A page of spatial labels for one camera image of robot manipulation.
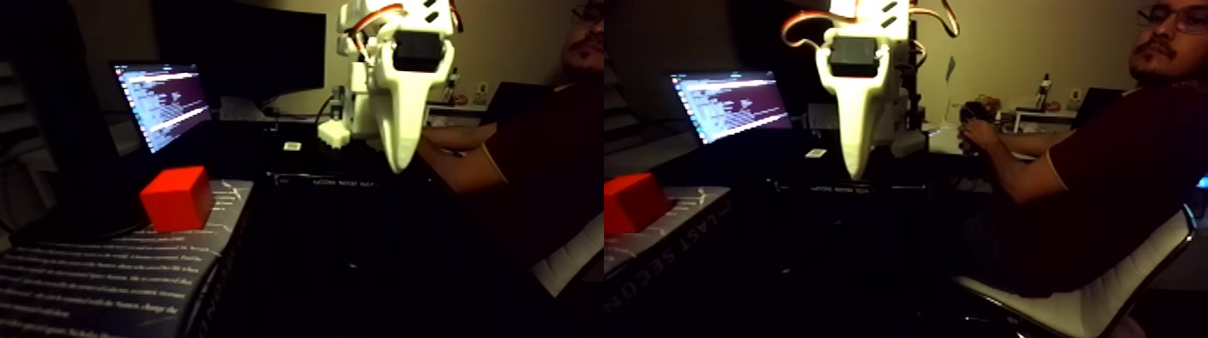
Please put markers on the red cube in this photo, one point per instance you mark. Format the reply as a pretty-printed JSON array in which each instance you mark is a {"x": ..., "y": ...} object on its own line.
[{"x": 175, "y": 200}]

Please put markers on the person's hand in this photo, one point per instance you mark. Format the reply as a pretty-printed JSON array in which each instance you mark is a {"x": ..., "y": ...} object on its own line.
[{"x": 983, "y": 138}]

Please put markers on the grey flat box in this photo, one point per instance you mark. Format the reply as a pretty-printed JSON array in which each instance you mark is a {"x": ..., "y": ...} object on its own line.
[{"x": 241, "y": 109}]

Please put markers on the black case with mirrored lettering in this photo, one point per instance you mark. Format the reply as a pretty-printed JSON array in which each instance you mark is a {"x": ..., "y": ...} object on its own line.
[{"x": 326, "y": 179}]

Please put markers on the small white tag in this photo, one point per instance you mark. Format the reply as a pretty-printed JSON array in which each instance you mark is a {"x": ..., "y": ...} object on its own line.
[{"x": 293, "y": 145}]

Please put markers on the person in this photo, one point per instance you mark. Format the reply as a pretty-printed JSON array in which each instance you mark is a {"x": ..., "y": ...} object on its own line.
[{"x": 557, "y": 142}]

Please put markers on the black wide monitor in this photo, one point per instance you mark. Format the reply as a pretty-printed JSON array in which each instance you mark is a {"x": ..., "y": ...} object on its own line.
[{"x": 255, "y": 47}]

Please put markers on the small white desk ornament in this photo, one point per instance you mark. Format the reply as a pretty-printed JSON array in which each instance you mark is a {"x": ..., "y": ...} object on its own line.
[{"x": 481, "y": 93}]

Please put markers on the dark leader arm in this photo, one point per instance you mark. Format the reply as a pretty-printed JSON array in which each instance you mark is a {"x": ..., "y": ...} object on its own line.
[{"x": 972, "y": 106}]

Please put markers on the small figurine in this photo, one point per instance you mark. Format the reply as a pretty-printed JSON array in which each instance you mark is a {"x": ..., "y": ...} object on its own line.
[{"x": 453, "y": 90}]

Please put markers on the open laptop with lit screen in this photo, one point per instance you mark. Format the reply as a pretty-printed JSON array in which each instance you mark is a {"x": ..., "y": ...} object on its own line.
[{"x": 160, "y": 104}]

